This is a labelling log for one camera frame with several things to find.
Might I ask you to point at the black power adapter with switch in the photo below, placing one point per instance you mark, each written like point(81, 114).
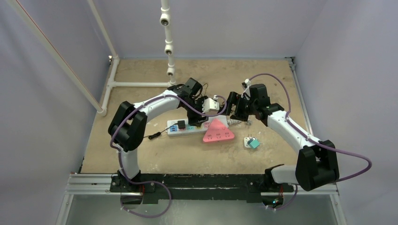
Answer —
point(179, 124)

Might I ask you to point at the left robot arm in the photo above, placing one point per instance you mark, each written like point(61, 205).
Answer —
point(127, 128)

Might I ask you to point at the white multicolour power strip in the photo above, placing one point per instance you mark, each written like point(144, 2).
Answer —
point(174, 130)

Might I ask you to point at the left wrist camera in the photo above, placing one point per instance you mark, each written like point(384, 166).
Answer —
point(210, 104)

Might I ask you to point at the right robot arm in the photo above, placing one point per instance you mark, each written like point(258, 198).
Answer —
point(316, 165)

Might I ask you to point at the teal white plug adapter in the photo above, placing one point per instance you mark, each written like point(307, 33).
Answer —
point(251, 142)

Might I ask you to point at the pink triangular power socket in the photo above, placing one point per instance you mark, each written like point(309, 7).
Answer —
point(217, 132)

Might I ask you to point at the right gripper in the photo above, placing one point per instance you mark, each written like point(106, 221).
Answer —
point(234, 101)

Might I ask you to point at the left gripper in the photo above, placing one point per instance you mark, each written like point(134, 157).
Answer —
point(194, 120)

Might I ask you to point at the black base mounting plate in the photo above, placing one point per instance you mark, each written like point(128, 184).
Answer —
point(152, 187)

